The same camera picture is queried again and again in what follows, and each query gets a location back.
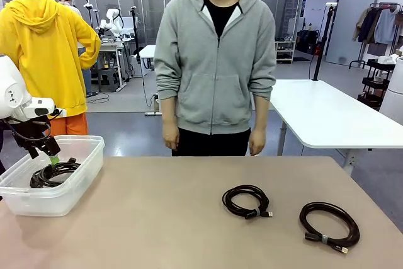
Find white partition board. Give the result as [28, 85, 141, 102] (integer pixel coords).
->
[326, 0, 381, 67]

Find black clothes rack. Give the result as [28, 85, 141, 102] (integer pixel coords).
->
[348, 3, 403, 70]

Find orange shorts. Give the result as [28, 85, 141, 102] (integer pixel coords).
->
[48, 113, 89, 137]

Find black camera stand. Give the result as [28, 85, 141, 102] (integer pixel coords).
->
[83, 0, 102, 37]
[130, 6, 142, 64]

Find black pole with white top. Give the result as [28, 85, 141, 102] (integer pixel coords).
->
[311, 2, 338, 81]

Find white background desk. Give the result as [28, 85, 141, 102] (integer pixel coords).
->
[138, 44, 161, 117]

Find grey background workbench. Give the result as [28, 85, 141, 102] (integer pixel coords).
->
[99, 37, 128, 92]

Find black bags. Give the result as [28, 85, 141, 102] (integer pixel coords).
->
[296, 29, 322, 55]

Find white table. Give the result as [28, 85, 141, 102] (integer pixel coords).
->
[269, 79, 403, 175]

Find yellow hoodie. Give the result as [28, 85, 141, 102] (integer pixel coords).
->
[0, 0, 102, 120]

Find thick black braided USB cable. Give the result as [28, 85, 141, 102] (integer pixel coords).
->
[298, 202, 361, 256]

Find person's left forearm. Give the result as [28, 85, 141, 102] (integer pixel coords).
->
[253, 97, 270, 131]

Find light blue hanging shirt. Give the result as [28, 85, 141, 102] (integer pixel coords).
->
[374, 9, 397, 45]

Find grey step stool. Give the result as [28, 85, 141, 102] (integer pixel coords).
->
[96, 67, 121, 93]

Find person's left hand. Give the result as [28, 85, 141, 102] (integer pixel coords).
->
[248, 129, 266, 156]

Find black utility cart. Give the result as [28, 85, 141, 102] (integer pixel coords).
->
[357, 59, 397, 111]

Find beige hanging jacket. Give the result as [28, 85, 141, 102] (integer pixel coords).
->
[352, 9, 371, 43]

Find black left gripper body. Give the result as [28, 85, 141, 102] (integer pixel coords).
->
[12, 119, 51, 150]

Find white box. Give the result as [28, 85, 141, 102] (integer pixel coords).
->
[377, 54, 400, 65]

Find clear plastic storage container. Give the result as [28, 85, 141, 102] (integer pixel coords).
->
[0, 135, 106, 217]

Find person in grey hoodie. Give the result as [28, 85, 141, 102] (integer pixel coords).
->
[153, 0, 277, 157]

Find wooden shoe rack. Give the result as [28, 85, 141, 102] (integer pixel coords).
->
[275, 40, 297, 64]

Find person's right hand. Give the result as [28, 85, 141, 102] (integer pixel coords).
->
[162, 123, 180, 150]

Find white cylindrical appliance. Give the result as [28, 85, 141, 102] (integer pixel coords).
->
[379, 57, 403, 117]

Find person's right forearm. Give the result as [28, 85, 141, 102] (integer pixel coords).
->
[162, 97, 178, 125]

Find dark navy hanging jacket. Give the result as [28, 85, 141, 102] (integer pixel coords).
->
[358, 7, 383, 45]

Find thin black USB cable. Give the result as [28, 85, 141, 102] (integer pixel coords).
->
[222, 184, 274, 221]

